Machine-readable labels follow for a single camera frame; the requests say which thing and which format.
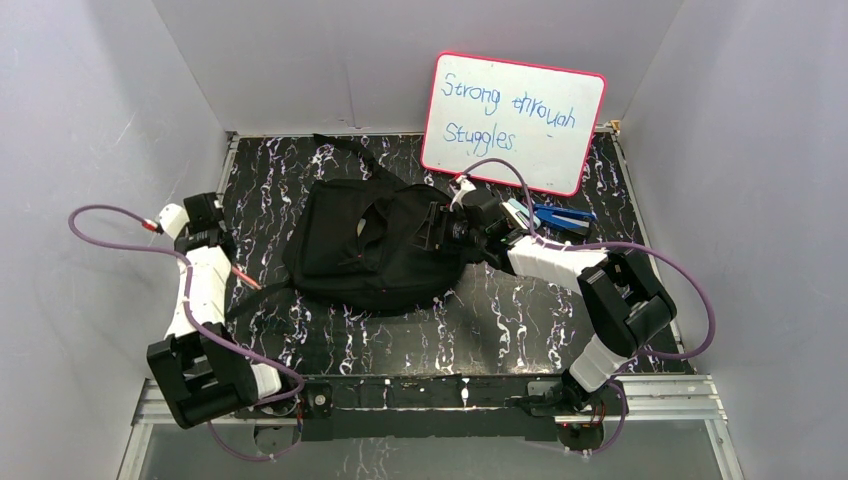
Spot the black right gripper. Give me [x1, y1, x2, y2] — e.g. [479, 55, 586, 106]
[407, 202, 486, 254]

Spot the black backpack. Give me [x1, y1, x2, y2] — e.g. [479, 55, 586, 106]
[226, 134, 477, 320]

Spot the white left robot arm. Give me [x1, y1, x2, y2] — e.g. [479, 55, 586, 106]
[146, 193, 299, 429]

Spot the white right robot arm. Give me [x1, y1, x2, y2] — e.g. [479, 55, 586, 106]
[415, 190, 677, 414]

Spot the pink framed whiteboard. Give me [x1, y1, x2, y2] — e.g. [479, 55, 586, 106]
[421, 52, 607, 197]

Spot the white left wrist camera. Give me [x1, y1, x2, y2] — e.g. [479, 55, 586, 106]
[157, 203, 189, 240]

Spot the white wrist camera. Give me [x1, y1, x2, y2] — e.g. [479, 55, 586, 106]
[157, 203, 189, 240]
[449, 174, 476, 211]

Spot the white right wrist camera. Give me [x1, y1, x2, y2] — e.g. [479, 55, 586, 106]
[449, 174, 476, 211]

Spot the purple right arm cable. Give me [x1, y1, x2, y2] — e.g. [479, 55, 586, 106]
[457, 157, 718, 457]

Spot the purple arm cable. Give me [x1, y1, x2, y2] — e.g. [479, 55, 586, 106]
[68, 204, 307, 463]
[457, 157, 718, 457]

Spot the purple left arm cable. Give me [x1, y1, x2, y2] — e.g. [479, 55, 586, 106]
[68, 204, 307, 463]

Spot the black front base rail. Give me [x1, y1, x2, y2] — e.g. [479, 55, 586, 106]
[303, 374, 563, 442]

